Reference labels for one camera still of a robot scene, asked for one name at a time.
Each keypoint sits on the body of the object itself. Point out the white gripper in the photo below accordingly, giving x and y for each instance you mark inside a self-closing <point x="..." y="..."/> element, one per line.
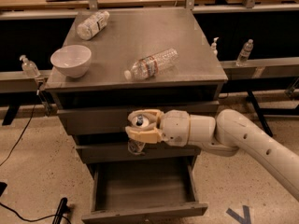
<point x="175" y="127"/>

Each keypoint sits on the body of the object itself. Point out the red bull can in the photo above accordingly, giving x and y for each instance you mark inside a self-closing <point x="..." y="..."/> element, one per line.
<point x="135" y="147"/>

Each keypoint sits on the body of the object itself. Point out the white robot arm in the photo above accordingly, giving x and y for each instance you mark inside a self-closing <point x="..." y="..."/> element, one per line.
<point x="223" y="135"/>

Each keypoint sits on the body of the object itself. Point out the top grey drawer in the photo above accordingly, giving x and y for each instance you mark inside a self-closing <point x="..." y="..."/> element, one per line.
<point x="113" y="119"/>

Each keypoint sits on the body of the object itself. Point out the grey drawer cabinet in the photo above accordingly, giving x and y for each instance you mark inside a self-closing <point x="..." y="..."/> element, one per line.
<point x="130" y="35"/>

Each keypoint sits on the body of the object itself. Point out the bottom grey open drawer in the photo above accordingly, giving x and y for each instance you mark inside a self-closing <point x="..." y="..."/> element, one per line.
<point x="142" y="192"/>

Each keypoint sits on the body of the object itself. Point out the middle grey drawer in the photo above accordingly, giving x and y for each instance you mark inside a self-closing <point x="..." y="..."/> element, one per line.
<point x="94" y="151"/>

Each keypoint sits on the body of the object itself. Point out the clear water bottle lying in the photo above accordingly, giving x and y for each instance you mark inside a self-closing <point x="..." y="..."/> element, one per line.
<point x="152" y="65"/>

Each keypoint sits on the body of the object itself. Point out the small pump bottle right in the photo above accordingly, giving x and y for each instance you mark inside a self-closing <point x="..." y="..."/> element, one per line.
<point x="214" y="45"/>

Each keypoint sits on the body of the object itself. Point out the black table leg right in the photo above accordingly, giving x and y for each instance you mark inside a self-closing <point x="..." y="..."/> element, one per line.
<point x="259" y="113"/>

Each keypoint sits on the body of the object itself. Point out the white ceramic bowl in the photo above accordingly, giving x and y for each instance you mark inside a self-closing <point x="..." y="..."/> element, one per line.
<point x="72" y="60"/>

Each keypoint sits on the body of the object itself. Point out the small water bottle right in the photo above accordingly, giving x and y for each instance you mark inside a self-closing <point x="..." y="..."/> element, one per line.
<point x="244" y="53"/>

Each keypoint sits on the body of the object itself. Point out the black stand foot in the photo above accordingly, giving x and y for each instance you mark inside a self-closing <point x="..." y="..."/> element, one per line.
<point x="62" y="209"/>

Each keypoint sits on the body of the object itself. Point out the hand sanitizer pump bottle left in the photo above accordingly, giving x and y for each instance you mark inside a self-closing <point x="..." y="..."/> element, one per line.
<point x="29" y="67"/>

